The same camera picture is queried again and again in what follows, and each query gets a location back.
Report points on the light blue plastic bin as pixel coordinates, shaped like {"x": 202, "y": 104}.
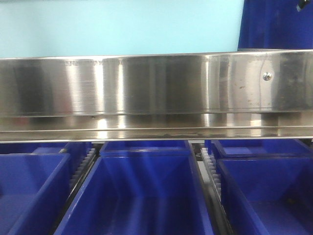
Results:
{"x": 42, "y": 28}

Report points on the dark blue bin upper shelf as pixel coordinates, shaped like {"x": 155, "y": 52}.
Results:
{"x": 277, "y": 24}

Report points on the dark blue bin rear centre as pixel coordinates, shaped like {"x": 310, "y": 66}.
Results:
{"x": 114, "y": 148}

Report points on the dark blue bin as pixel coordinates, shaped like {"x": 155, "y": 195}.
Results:
{"x": 268, "y": 196}
{"x": 35, "y": 182}
{"x": 114, "y": 148}
{"x": 224, "y": 149}
{"x": 139, "y": 194}

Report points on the roller track right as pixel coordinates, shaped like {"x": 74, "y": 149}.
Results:
{"x": 212, "y": 189}

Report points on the roller track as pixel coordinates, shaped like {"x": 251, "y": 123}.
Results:
{"x": 212, "y": 189}
{"x": 78, "y": 177}

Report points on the roller track left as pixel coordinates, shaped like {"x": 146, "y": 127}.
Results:
{"x": 78, "y": 177}

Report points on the dark blue bin rear right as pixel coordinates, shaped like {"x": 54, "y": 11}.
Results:
{"x": 224, "y": 149}

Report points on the dark blue bin left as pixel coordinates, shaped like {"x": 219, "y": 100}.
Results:
{"x": 35, "y": 182}

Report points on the stainless steel shelf front rail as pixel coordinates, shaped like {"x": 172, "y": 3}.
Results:
{"x": 192, "y": 96}

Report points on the rail screw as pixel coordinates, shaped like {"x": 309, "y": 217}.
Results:
{"x": 267, "y": 76}

